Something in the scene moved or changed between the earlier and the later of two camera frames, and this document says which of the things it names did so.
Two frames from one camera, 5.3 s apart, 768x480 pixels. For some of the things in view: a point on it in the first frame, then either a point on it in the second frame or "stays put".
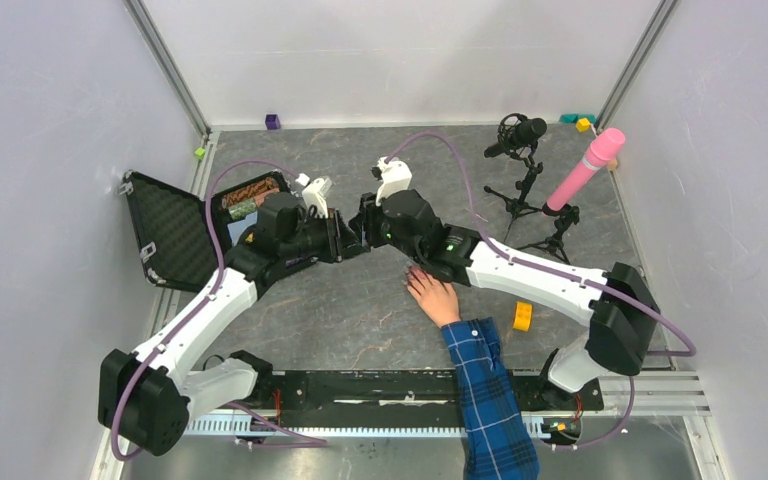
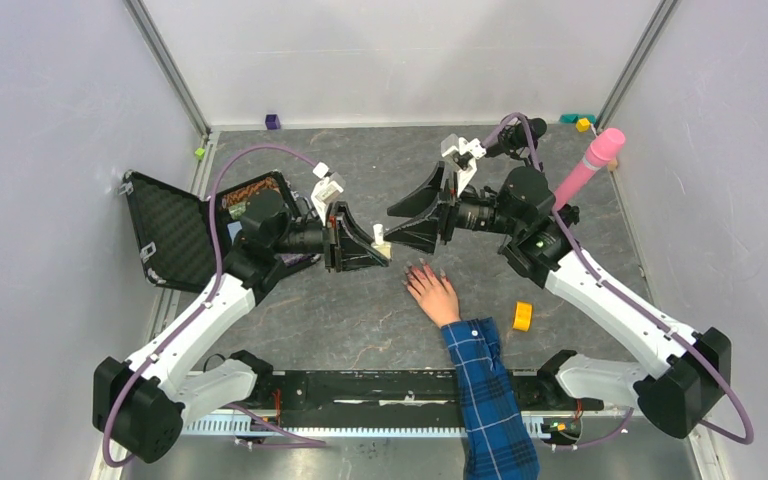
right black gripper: (366, 220) → (421, 234)
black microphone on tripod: (518, 136) stays put
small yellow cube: (583, 124) stays put
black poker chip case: (172, 228) stays put
